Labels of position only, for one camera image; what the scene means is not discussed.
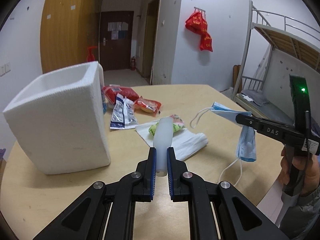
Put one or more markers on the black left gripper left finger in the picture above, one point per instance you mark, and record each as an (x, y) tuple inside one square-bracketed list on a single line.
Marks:
[(106, 211)]

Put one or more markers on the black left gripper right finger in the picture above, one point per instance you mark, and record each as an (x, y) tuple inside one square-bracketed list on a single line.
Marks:
[(216, 211)]

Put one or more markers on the green pink tissue pack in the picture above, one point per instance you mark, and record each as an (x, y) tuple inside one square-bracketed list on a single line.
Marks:
[(177, 124)]

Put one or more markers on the white paper napkin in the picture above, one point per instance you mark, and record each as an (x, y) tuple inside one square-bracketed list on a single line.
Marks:
[(184, 142)]

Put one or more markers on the blue white foil packet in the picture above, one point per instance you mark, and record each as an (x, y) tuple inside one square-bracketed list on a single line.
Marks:
[(123, 114)]

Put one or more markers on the metal bunk bed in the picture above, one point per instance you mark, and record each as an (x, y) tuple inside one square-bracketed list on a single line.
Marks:
[(267, 93)]

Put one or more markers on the white foam box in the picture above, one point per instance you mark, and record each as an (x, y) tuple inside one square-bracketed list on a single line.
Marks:
[(58, 120)]

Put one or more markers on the small red snack packet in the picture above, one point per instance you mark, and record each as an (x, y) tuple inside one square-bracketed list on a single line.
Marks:
[(147, 105)]

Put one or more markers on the large red snack bag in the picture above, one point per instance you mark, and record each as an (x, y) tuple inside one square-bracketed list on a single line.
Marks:
[(111, 93)]

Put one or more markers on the red fire extinguisher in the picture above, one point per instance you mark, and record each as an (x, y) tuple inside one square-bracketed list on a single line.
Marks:
[(133, 63)]

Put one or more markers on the white red pump bottle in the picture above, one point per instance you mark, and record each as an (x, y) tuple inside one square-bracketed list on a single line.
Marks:
[(91, 58)]

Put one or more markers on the red hanging bags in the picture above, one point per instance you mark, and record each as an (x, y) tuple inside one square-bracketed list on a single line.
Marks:
[(197, 23)]

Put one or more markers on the dark brown entrance door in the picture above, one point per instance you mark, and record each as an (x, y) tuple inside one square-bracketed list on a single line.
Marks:
[(115, 39)]

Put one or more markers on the wooden wardrobe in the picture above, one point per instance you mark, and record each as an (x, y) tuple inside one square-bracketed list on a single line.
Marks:
[(68, 29)]

